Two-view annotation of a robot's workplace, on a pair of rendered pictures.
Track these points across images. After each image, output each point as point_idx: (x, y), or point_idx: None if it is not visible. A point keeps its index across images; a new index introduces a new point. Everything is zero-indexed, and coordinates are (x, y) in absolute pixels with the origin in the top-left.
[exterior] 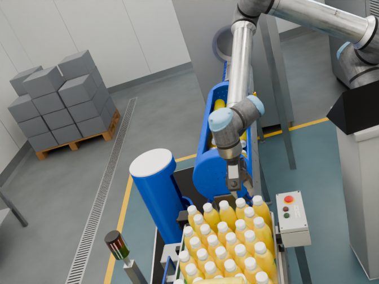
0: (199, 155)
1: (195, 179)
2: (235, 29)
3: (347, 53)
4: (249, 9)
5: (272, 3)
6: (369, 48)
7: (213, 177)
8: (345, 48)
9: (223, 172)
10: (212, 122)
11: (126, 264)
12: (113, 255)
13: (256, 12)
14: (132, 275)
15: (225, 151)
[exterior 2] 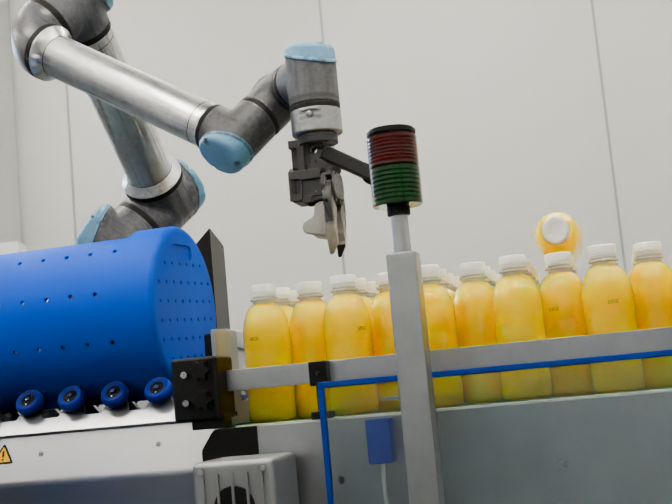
0: (117, 242)
1: (155, 284)
2: (55, 37)
3: (116, 220)
4: (78, 13)
5: (109, 25)
6: (175, 196)
7: (177, 293)
8: (107, 213)
9: (189, 284)
10: (323, 44)
11: (409, 245)
12: (413, 182)
13: (80, 30)
14: (421, 291)
15: (338, 111)
